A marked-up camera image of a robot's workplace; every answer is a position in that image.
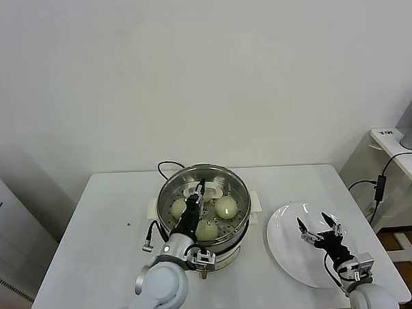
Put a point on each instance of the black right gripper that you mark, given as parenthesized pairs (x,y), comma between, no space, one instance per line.
(334,246)

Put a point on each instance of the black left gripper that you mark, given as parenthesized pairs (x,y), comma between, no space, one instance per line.
(190,220)

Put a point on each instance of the round glass pot lid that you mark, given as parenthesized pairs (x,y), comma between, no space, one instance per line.
(214,194)

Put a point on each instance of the white steamed baozi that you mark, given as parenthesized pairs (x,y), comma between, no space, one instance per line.
(207,230)
(178,208)
(226,208)

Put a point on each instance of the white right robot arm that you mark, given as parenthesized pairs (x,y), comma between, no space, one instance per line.
(369,298)

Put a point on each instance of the stainless steel steamer basket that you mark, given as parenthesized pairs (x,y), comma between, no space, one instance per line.
(247,218)

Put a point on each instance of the white round plate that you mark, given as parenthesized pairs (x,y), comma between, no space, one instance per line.
(285,247)

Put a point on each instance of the white electric cooker base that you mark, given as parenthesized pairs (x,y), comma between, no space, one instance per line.
(227,258)

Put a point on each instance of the white side desk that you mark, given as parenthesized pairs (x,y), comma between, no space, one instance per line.
(408,166)

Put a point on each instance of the grey monitor stand base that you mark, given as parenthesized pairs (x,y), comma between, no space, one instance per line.
(410,140)

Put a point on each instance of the white cabinet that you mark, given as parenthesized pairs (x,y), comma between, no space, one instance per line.
(11,231)

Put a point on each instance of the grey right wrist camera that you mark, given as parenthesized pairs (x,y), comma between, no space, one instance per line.
(363,264)

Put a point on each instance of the white wall socket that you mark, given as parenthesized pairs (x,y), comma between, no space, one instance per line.
(370,209)

